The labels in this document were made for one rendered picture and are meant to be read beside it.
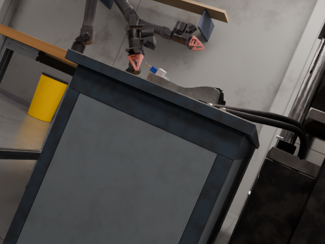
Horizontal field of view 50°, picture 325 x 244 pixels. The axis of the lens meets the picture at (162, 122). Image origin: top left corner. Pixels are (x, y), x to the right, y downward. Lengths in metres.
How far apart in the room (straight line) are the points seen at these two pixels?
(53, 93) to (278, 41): 2.96
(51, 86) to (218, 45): 2.25
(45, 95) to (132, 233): 3.84
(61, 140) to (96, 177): 0.19
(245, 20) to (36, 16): 3.26
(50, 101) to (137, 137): 3.78
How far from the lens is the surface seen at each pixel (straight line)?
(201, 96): 1.74
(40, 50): 1.52
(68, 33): 5.61
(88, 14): 1.80
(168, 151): 1.13
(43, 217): 1.34
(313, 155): 2.25
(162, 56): 4.80
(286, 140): 1.81
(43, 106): 4.90
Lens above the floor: 0.72
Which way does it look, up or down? 1 degrees down
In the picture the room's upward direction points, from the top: 23 degrees clockwise
